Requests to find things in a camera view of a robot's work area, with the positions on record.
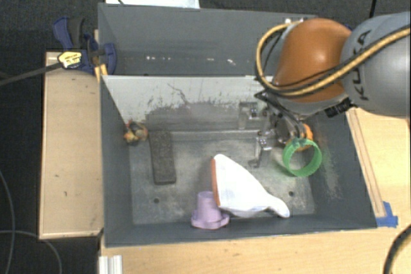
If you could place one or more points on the purple plastic cup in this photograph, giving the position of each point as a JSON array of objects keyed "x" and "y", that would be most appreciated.
[{"x": 207, "y": 210}]

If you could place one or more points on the dark green flat block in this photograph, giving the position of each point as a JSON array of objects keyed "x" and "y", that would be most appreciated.
[{"x": 163, "y": 158}]

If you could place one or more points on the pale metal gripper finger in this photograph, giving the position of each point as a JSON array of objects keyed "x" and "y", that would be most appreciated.
[
  {"x": 244, "y": 117},
  {"x": 264, "y": 152}
]

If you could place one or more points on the white cloth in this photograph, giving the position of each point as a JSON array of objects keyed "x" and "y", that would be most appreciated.
[{"x": 239, "y": 186}]

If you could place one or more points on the pale wood board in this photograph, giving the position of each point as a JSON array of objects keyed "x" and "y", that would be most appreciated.
[{"x": 70, "y": 154}]

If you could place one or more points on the orange toy fruit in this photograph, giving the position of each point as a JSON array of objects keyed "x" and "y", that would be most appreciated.
[{"x": 307, "y": 132}]

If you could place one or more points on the grey metal bin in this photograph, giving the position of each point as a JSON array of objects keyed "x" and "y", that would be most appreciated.
[{"x": 180, "y": 41}]

